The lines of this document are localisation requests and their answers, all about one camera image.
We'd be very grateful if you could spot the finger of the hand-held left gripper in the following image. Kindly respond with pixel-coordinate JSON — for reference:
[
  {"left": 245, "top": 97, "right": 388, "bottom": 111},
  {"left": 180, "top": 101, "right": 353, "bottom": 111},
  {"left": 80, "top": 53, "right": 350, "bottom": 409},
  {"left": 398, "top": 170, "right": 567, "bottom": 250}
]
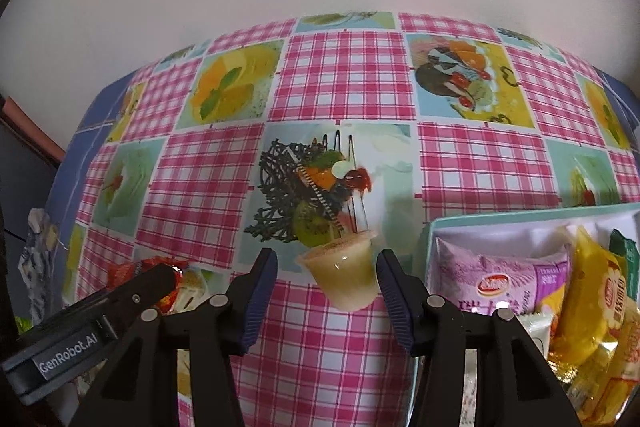
[{"left": 65, "top": 264, "right": 176, "bottom": 343}]

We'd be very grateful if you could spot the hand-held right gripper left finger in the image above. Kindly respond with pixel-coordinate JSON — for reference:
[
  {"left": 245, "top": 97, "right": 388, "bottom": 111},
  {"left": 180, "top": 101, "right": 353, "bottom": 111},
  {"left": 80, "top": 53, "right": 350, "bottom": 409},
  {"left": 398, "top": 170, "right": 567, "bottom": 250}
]
[{"left": 67, "top": 248, "right": 278, "bottom": 427}]

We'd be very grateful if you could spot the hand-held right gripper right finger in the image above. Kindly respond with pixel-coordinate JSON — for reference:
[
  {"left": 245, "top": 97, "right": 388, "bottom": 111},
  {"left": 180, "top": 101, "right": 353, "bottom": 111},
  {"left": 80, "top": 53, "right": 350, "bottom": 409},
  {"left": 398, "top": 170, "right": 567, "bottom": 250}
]
[{"left": 376, "top": 249, "right": 583, "bottom": 427}]

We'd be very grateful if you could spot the red crinkly snack packet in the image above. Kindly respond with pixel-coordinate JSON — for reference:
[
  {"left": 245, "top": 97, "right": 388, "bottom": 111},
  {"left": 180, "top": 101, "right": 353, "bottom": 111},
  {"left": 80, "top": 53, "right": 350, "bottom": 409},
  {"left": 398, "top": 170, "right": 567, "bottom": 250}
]
[{"left": 107, "top": 257, "right": 188, "bottom": 313}]

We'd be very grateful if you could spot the cream pudding cup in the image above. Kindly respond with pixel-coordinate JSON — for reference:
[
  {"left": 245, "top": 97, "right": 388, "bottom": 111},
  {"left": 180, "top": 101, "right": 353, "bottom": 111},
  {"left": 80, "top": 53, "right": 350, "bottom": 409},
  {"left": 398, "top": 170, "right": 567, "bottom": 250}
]
[{"left": 296, "top": 231, "right": 378, "bottom": 312}]

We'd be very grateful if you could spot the pink snack packet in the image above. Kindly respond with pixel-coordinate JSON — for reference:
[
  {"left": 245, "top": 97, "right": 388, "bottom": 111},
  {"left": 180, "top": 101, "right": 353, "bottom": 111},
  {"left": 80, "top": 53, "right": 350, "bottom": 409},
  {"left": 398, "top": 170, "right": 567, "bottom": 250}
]
[{"left": 435, "top": 237, "right": 571, "bottom": 323}]

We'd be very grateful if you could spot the teal shallow cardboard box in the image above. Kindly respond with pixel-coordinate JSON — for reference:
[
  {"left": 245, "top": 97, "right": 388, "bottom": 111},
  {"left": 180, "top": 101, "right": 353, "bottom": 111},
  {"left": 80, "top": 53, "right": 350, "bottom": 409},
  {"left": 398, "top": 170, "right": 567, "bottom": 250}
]
[{"left": 410, "top": 203, "right": 640, "bottom": 427}]

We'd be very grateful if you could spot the white snack packet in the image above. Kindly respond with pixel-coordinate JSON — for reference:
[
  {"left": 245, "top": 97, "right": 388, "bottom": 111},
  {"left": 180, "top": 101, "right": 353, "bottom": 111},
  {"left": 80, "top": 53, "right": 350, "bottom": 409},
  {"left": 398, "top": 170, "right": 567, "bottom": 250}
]
[{"left": 520, "top": 312, "right": 556, "bottom": 358}]

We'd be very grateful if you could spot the yellow snack packet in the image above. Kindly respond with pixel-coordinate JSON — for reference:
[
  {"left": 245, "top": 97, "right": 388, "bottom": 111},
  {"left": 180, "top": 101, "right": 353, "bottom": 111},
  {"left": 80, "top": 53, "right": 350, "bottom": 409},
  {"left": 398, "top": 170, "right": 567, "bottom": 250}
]
[{"left": 550, "top": 227, "right": 640, "bottom": 365}]

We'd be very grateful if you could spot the dark green snack packet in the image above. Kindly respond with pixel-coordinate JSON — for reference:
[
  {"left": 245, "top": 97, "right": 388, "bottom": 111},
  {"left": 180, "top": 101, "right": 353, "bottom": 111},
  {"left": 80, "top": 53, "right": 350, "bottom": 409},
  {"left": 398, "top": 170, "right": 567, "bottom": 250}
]
[{"left": 607, "top": 229, "right": 640, "bottom": 278}]

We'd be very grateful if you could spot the crumpled blue white paper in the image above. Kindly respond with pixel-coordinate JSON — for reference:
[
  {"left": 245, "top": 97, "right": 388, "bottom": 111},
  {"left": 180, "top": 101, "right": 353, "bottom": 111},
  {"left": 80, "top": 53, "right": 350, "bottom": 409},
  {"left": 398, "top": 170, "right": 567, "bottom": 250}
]
[{"left": 17, "top": 207, "right": 66, "bottom": 323}]

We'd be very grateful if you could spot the dark furniture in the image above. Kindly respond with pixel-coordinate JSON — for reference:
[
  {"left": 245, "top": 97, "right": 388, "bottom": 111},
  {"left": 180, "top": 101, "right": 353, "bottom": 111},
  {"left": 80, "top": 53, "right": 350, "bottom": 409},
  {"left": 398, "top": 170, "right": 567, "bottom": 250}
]
[{"left": 0, "top": 94, "right": 66, "bottom": 228}]

